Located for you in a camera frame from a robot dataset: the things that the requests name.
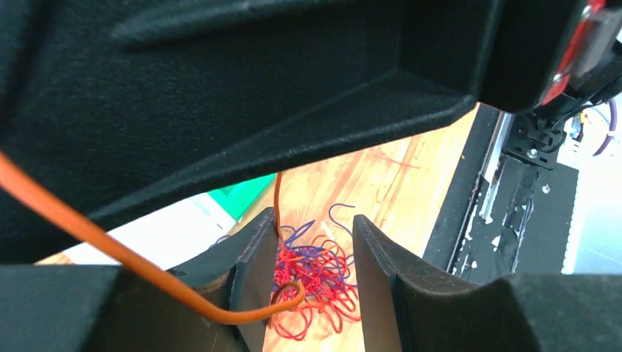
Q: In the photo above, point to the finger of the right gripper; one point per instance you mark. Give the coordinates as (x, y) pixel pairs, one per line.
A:
(122, 107)

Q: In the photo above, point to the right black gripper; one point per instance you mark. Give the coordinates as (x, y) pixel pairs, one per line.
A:
(544, 49)

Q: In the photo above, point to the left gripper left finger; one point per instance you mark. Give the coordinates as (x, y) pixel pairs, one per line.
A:
(107, 308)

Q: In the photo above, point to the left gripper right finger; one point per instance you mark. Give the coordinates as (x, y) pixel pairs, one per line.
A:
(408, 304)

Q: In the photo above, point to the white plastic bin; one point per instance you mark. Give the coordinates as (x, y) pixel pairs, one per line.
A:
(178, 232)

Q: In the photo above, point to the green plastic bin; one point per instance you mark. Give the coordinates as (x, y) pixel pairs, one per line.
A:
(237, 199)

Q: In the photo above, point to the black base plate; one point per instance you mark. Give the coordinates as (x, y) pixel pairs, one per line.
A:
(503, 214)

